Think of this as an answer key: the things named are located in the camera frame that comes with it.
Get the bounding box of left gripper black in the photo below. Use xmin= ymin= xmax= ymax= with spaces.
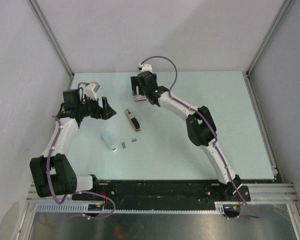
xmin=77 ymin=94 xmax=116 ymax=120

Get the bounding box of red staple box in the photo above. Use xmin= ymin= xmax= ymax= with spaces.
xmin=134 ymin=94 xmax=147 ymax=102

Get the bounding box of light blue stapler cover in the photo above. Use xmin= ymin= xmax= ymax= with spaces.
xmin=101 ymin=134 xmax=117 ymax=152

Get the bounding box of beige black stapler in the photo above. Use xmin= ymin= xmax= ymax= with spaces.
xmin=125 ymin=109 xmax=141 ymax=133

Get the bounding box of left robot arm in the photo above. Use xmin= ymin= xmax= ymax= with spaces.
xmin=29 ymin=89 xmax=116 ymax=200

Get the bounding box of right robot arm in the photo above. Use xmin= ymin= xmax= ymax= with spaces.
xmin=130 ymin=70 xmax=242 ymax=201

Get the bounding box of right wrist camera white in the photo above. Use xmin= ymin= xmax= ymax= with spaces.
xmin=137 ymin=63 xmax=153 ymax=73

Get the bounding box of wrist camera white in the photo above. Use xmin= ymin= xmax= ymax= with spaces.
xmin=137 ymin=63 xmax=153 ymax=73
xmin=77 ymin=82 xmax=100 ymax=101

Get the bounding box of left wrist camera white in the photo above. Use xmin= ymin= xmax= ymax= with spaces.
xmin=77 ymin=82 xmax=100 ymax=101

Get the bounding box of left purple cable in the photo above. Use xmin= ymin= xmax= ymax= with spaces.
xmin=36 ymin=81 xmax=116 ymax=226

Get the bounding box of purple cable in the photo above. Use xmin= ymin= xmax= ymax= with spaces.
xmin=139 ymin=55 xmax=261 ymax=220
xmin=36 ymin=81 xmax=116 ymax=226

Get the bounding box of grey cable duct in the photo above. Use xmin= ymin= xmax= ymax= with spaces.
xmin=34 ymin=201 xmax=226 ymax=215

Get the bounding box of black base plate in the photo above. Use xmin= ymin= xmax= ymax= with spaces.
xmin=71 ymin=178 xmax=251 ymax=210

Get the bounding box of aluminium rail frame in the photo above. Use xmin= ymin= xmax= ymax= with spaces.
xmin=26 ymin=183 xmax=299 ymax=204

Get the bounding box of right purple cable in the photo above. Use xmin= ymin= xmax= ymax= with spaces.
xmin=139 ymin=55 xmax=261 ymax=220

